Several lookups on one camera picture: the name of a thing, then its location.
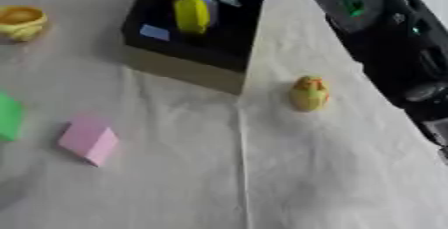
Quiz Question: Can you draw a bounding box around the tan cardboard box black inside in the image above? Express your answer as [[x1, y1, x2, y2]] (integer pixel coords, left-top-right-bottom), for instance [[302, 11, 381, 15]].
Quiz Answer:
[[120, 0, 289, 96]]

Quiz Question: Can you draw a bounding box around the small blue block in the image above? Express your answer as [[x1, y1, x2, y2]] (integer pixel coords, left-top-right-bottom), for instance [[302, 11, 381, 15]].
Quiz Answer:
[[138, 23, 174, 43]]

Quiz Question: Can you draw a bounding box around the yellow hexagonal block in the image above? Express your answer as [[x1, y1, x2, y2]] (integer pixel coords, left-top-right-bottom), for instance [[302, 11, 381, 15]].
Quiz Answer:
[[171, 0, 214, 36]]

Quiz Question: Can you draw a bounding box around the yellow toy bowl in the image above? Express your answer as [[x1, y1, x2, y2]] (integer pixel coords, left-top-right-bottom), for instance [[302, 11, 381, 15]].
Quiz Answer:
[[0, 4, 51, 43]]

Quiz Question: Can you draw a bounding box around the green block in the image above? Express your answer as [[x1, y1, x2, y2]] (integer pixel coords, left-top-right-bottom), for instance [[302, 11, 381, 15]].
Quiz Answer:
[[0, 90, 27, 143]]

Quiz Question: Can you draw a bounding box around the pink block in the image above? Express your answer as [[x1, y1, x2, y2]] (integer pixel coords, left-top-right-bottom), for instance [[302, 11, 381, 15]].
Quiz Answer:
[[56, 114, 121, 168]]

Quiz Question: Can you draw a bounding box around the yellow toy fruit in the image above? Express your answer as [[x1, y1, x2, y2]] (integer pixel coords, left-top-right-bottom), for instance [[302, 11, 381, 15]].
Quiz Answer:
[[287, 75, 333, 113]]

